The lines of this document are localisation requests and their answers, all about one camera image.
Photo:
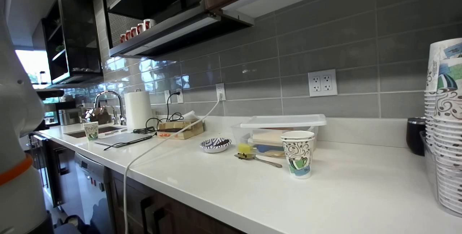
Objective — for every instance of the dark glass cabinet door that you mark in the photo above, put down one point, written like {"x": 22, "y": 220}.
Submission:
{"x": 81, "y": 35}

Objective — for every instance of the yellow sponge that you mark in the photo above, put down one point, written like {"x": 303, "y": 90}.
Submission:
{"x": 245, "y": 149}

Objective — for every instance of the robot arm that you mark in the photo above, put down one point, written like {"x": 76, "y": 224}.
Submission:
{"x": 14, "y": 118}

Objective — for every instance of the white double wall socket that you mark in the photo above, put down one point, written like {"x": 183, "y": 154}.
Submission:
{"x": 322, "y": 82}

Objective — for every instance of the clear plastic container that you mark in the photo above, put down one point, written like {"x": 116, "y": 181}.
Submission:
{"x": 269, "y": 138}

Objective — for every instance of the sink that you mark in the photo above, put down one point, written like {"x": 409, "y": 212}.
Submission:
{"x": 104, "y": 130}

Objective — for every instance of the patterned paper cup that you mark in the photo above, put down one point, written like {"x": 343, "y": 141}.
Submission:
{"x": 298, "y": 154}
{"x": 91, "y": 131}

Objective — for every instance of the black open-shelf wall cabinet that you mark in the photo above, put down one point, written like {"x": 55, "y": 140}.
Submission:
{"x": 169, "y": 28}

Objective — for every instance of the black glass-door wall cabinet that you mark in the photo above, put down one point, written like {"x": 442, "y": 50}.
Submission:
{"x": 54, "y": 60}

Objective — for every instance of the white wall socket with plug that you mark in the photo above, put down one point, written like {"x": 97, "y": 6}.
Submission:
{"x": 179, "y": 98}

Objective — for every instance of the row of red cans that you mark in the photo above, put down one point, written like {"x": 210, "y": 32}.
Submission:
{"x": 139, "y": 29}

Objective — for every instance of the stack of paper cups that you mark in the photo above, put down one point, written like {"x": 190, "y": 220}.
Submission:
{"x": 445, "y": 125}

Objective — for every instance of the black tumbler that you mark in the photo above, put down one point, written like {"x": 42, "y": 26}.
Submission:
{"x": 415, "y": 136}

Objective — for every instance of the wooden box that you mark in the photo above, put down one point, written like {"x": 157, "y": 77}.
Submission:
{"x": 186, "y": 130}

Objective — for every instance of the blue patterned paper bowl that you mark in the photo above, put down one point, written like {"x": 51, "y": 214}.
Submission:
{"x": 214, "y": 144}

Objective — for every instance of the chrome tap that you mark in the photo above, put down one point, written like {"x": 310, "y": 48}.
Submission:
{"x": 119, "y": 104}

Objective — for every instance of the steel coffee machine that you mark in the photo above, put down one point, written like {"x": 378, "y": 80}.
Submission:
{"x": 68, "y": 115}

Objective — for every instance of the white paper towel roll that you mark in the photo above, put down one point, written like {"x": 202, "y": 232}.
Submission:
{"x": 138, "y": 109}

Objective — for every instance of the window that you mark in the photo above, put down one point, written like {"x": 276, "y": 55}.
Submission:
{"x": 32, "y": 66}

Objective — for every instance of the stainless dishwasher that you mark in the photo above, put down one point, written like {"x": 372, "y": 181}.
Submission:
{"x": 92, "y": 187}

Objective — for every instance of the metal spoon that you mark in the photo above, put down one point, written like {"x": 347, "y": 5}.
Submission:
{"x": 265, "y": 161}

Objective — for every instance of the white single wall socket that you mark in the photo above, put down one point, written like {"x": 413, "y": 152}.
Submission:
{"x": 220, "y": 90}

